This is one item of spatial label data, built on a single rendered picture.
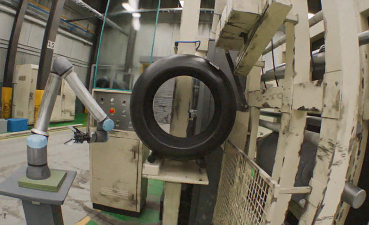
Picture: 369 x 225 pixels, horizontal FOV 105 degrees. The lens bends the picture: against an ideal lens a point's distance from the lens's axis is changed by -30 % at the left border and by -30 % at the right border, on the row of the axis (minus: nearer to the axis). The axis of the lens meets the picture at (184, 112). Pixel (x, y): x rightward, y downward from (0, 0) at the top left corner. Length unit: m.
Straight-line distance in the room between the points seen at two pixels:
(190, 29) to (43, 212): 1.66
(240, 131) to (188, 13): 0.93
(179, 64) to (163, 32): 10.44
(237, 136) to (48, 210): 1.40
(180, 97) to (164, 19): 10.48
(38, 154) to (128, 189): 0.99
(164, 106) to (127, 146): 8.86
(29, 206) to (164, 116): 9.67
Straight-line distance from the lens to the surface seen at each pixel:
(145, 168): 1.12
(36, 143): 1.41
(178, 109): 1.41
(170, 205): 1.62
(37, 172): 1.45
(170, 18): 11.68
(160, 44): 11.29
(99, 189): 2.15
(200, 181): 1.13
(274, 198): 0.67
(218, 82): 1.05
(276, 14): 0.91
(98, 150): 2.01
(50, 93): 1.56
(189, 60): 1.06
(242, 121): 1.40
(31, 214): 1.60
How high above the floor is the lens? 1.22
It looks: 3 degrees down
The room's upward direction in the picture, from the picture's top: 6 degrees clockwise
